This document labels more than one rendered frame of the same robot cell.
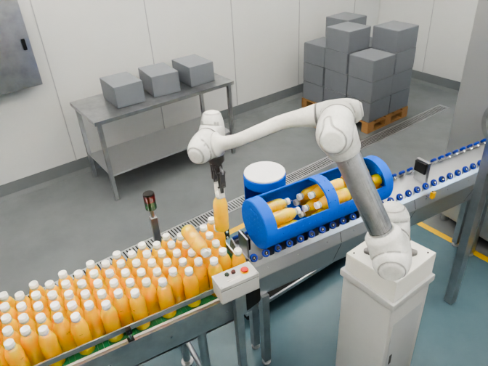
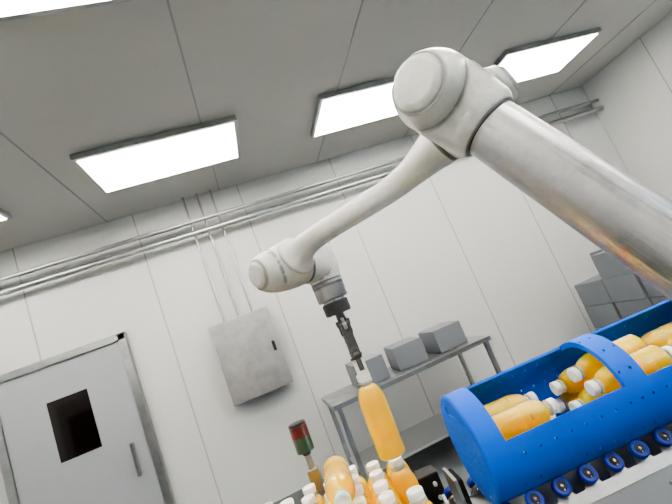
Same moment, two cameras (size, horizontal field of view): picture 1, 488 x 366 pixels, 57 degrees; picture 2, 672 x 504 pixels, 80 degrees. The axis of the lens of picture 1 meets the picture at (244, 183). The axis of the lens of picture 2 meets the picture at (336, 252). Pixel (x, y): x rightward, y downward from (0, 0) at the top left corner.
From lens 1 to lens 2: 1.34 m
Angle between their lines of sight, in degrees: 46
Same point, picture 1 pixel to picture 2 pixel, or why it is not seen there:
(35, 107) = (292, 409)
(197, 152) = (255, 264)
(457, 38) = not seen: outside the picture
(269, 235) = (490, 456)
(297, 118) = (407, 161)
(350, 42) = not seen: hidden behind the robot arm
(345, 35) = not seen: hidden behind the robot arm
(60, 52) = (311, 350)
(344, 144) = (440, 68)
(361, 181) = (548, 150)
